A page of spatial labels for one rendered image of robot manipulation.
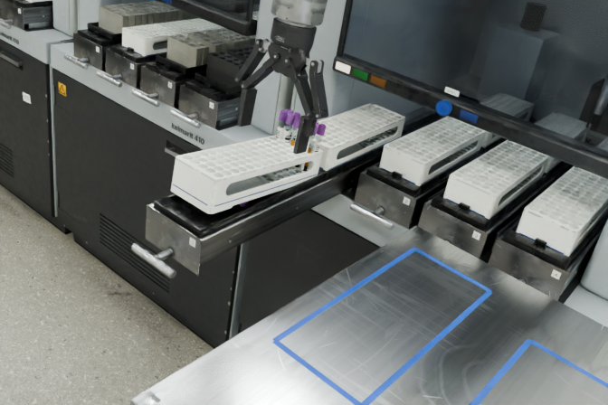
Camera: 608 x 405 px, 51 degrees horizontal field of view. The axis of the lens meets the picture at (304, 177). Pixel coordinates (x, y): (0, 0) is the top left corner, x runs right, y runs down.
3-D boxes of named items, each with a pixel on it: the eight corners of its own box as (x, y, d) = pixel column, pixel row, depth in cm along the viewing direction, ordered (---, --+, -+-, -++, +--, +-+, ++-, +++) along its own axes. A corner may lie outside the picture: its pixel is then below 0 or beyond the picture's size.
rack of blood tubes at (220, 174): (280, 160, 130) (286, 132, 127) (318, 180, 125) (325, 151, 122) (168, 189, 106) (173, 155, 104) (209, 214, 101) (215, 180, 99)
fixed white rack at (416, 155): (441, 138, 153) (449, 115, 151) (479, 154, 148) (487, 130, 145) (375, 172, 132) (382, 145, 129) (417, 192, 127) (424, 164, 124)
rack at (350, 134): (365, 126, 153) (371, 102, 150) (401, 141, 148) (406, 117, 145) (287, 157, 131) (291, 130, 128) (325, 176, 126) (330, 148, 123)
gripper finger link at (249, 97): (246, 90, 114) (243, 89, 115) (240, 127, 117) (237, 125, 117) (257, 89, 117) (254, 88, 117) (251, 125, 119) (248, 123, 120)
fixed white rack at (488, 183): (499, 163, 146) (508, 138, 143) (541, 180, 141) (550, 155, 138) (440, 202, 124) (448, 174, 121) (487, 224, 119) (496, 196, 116)
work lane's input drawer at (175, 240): (362, 145, 160) (369, 112, 156) (409, 165, 153) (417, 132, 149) (123, 248, 107) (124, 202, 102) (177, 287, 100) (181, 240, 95)
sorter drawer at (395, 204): (486, 129, 183) (495, 100, 179) (531, 146, 176) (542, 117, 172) (340, 208, 130) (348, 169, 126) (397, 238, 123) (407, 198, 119)
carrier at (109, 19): (128, 36, 181) (128, 15, 178) (122, 37, 179) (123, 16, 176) (103, 25, 187) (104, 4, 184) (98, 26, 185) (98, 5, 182)
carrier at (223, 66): (243, 89, 158) (245, 66, 155) (237, 90, 156) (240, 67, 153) (211, 74, 164) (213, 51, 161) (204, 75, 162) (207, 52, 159)
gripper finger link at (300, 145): (311, 113, 110) (314, 115, 110) (302, 150, 113) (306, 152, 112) (300, 115, 108) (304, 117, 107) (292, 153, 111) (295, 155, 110)
